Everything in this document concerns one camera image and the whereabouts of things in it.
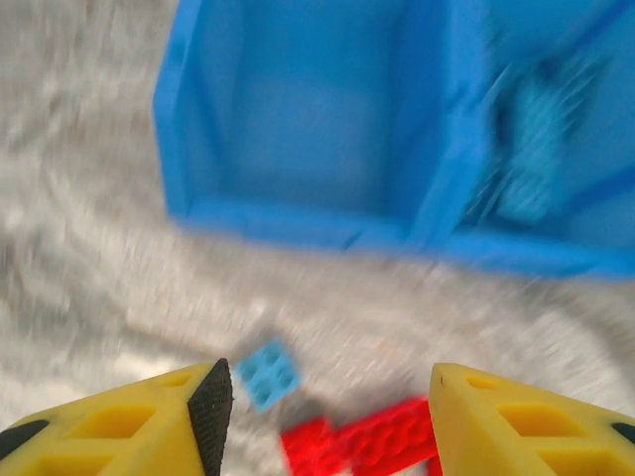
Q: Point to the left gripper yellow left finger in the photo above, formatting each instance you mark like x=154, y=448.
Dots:
x=99, y=436

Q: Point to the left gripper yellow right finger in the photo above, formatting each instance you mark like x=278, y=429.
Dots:
x=521, y=436

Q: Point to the small blue lego brick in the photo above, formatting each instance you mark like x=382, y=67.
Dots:
x=268, y=374

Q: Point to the small red lego brick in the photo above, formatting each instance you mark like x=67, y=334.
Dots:
x=310, y=448

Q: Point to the shiny blue lego brick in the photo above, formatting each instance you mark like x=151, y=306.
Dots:
x=531, y=149

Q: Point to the blue two-compartment plastic bin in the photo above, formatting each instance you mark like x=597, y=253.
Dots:
x=317, y=99

